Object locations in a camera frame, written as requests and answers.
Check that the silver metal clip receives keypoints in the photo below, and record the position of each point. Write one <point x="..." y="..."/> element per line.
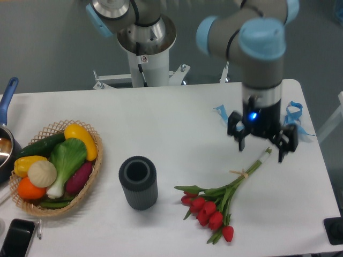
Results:
<point x="39" y="231"/>

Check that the red tulip bouquet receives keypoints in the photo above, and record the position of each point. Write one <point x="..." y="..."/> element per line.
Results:
<point x="211" y="206"/>

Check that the yellow bell pepper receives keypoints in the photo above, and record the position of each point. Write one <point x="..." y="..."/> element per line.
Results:
<point x="22" y="164"/>

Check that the white frame at right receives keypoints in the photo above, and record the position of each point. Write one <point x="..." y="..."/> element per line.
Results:
<point x="331" y="123"/>

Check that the cream steamed bun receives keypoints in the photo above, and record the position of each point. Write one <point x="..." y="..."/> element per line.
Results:
<point x="42" y="174"/>

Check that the purple sweet potato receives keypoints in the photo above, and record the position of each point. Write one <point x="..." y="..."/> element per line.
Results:
<point x="77" y="182"/>

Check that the blue handled saucepan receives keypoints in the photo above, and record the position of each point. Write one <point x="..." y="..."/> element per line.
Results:
<point x="10" y="148"/>

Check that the green cucumber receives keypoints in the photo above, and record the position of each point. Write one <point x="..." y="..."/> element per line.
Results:
<point x="42" y="147"/>

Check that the black smartphone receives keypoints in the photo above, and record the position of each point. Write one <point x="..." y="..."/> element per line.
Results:
<point x="18" y="238"/>

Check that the green pea pods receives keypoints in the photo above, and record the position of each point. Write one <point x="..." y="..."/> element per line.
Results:
<point x="55" y="203"/>

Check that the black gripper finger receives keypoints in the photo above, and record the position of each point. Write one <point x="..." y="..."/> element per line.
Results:
<point x="233" y="131"/>
<point x="286" y="140"/>

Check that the orange fruit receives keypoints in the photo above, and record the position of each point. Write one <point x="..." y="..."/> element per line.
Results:
<point x="28" y="191"/>

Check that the woven wicker basket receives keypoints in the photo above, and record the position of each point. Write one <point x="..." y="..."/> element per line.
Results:
<point x="49" y="130"/>

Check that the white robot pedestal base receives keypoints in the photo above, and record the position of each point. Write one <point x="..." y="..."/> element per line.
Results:
<point x="147" y="49"/>

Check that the dark grey ribbed vase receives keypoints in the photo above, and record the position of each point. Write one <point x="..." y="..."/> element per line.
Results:
<point x="138" y="179"/>

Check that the black device at edge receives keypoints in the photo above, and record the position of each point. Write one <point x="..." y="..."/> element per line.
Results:
<point x="333" y="228"/>

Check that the green bok choy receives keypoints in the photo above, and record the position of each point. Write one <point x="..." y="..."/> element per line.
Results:
<point x="67" y="157"/>

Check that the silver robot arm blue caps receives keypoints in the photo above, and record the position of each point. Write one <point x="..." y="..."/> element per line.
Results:
<point x="253" y="38"/>

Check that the dark blue black gripper body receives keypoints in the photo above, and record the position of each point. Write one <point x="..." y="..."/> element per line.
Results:
<point x="262" y="122"/>

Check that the blue ribbon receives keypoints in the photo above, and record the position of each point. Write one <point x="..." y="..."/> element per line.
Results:
<point x="294" y="112"/>

